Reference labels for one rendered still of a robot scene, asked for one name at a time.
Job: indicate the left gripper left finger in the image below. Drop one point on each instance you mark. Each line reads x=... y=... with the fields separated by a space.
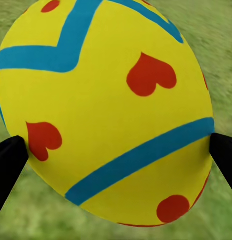
x=13 y=157

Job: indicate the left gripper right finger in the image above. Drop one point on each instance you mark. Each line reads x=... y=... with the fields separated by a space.
x=221 y=152

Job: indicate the easter egg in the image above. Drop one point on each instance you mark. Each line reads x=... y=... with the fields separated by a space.
x=112 y=106

